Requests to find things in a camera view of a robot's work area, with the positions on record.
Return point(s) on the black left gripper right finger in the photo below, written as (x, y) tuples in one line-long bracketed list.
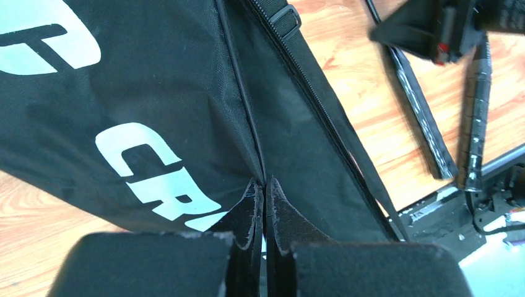
[(304, 261)]

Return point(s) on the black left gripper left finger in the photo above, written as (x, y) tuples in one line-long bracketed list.
[(221, 261)]

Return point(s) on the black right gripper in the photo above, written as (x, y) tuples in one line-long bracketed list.
[(445, 32)]

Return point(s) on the black badminton racket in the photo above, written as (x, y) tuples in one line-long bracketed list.
[(439, 160), (474, 118)]

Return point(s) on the black Crossway racket bag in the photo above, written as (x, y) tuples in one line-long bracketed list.
[(156, 115)]

